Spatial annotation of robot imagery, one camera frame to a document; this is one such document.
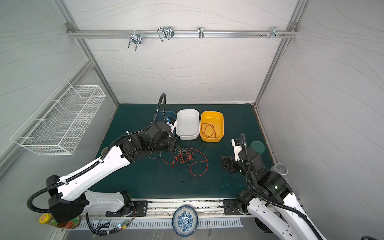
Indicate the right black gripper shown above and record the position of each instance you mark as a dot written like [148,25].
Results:
[229,162]

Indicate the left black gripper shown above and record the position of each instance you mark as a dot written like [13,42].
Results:
[172,144]

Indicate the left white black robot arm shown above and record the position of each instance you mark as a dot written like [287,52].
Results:
[69,196]

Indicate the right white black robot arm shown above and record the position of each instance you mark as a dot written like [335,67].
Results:
[267,197]

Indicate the green round lid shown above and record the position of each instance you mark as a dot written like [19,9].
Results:
[258,147]

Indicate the blue plastic bin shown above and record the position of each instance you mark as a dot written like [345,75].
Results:
[170,116]

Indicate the white plastic bin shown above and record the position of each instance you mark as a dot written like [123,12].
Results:
[188,124]

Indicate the yellow plastic bin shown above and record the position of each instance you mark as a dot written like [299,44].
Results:
[212,126]

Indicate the blue white patterned plate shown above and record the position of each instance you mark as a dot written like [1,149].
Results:
[185,221]

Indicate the white vent strip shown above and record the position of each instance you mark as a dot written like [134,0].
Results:
[149,224]

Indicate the left metal U-bolt clamp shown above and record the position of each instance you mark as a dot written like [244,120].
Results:
[135,40]

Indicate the metal u-bolt clamp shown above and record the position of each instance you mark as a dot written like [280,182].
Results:
[165,33]
[135,40]

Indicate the sauce bottle yellow cap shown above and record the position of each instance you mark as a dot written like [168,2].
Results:
[48,219]

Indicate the middle metal U-bolt clamp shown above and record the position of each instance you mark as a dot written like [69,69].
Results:
[165,33]

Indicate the small metal hook clamp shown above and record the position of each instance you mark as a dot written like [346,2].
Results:
[201,32]

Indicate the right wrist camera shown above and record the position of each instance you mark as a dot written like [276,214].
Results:
[237,148]

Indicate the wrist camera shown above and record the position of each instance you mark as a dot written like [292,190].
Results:
[172,122]
[237,148]

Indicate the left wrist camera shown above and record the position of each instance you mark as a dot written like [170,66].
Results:
[172,122]

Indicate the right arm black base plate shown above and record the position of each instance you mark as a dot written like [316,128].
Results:
[233,207]

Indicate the aluminium front rail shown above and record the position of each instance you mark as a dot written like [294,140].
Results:
[168,207]

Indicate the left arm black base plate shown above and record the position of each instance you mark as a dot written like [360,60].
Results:
[139,208]

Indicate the white wire wall basket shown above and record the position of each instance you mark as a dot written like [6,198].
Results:
[58,125]

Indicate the metal crossbar rail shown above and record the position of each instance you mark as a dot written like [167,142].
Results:
[179,34]

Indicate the right metal bolt bracket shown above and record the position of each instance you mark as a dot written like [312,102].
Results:
[274,33]

